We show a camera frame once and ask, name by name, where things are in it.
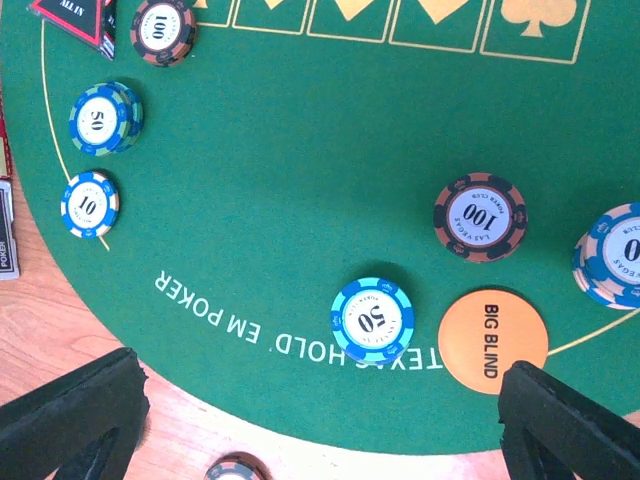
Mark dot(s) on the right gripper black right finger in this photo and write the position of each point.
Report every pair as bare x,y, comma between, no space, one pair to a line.
551,431

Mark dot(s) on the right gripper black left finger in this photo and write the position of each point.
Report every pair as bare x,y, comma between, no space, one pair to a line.
85,424

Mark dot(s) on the blue peach chips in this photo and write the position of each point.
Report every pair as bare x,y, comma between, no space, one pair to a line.
605,261
89,205

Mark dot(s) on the dark red poker chip stack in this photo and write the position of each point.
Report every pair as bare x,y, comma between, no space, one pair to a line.
238,466

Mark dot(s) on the dark red chips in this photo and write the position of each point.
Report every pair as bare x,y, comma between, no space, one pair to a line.
480,217
163,32

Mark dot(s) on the teal blue chips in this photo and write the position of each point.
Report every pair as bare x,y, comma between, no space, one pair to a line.
372,320

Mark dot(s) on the blue chip stack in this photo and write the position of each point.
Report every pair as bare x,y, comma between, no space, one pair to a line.
106,118

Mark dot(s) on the black red triangular dealer button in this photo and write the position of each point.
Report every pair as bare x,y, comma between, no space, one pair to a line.
91,21

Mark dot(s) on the orange big blind button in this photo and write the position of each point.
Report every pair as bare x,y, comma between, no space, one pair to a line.
483,333

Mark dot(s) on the round green poker mat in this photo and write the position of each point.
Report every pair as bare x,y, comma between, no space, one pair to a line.
297,150

